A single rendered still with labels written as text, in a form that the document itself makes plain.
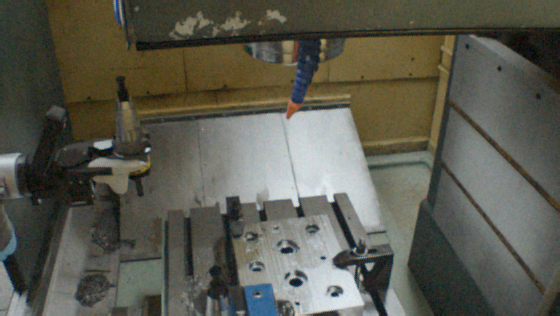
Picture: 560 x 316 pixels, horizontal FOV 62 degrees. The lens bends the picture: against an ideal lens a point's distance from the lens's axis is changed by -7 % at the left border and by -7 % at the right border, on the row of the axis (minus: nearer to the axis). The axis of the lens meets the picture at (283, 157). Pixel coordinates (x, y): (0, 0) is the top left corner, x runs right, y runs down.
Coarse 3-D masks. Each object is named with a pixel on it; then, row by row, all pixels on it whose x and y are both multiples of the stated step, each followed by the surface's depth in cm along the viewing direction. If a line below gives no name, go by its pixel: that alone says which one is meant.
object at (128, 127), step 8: (120, 104) 74; (128, 104) 74; (120, 112) 75; (128, 112) 75; (136, 112) 77; (120, 120) 75; (128, 120) 75; (136, 120) 76; (120, 128) 76; (128, 128) 76; (136, 128) 77; (120, 136) 76; (128, 136) 76; (136, 136) 77
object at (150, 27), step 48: (144, 0) 37; (192, 0) 38; (240, 0) 39; (288, 0) 40; (336, 0) 40; (384, 0) 41; (432, 0) 42; (480, 0) 42; (528, 0) 43; (144, 48) 40
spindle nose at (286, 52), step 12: (252, 48) 71; (264, 48) 69; (276, 48) 68; (288, 48) 68; (324, 48) 69; (336, 48) 71; (264, 60) 70; (276, 60) 69; (288, 60) 69; (324, 60) 70
